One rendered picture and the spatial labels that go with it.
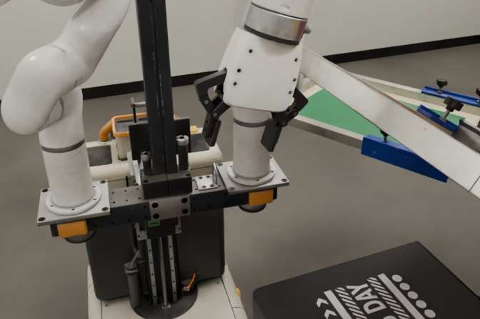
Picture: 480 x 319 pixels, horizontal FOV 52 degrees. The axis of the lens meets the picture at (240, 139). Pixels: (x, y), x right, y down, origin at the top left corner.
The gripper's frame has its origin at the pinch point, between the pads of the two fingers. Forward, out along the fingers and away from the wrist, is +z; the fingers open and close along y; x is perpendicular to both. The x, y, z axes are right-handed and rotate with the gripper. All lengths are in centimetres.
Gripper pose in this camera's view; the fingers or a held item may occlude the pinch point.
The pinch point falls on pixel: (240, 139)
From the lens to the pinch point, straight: 68.5
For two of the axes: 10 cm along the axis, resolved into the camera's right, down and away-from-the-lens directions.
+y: -8.9, -0.9, -4.5
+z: -2.7, 8.9, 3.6
